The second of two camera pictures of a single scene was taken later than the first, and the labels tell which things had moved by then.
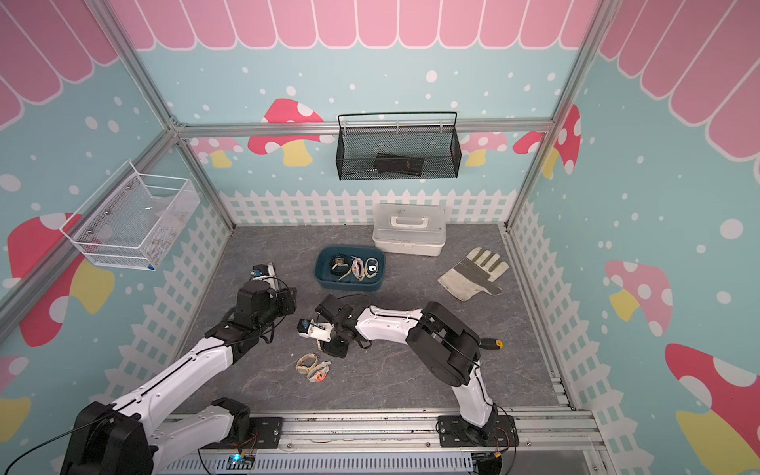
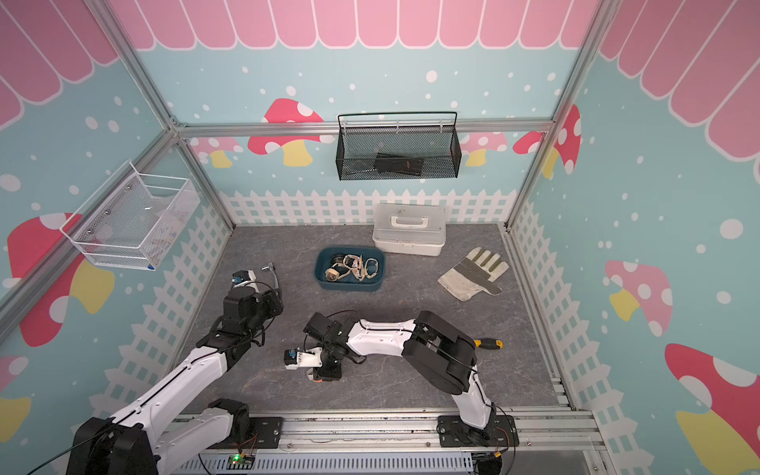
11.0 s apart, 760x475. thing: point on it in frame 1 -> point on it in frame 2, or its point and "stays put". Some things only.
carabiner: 358,267 stays put
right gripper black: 332,351 -> 326,376
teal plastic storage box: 325,279 stays put
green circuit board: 238,461 stays put
